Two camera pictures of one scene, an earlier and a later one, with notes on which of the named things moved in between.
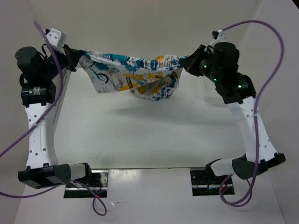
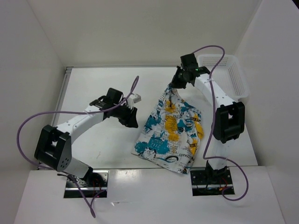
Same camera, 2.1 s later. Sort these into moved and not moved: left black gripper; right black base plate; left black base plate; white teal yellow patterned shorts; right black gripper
Moved: left black gripper; right black gripper; white teal yellow patterned shorts
Not moved: left black base plate; right black base plate
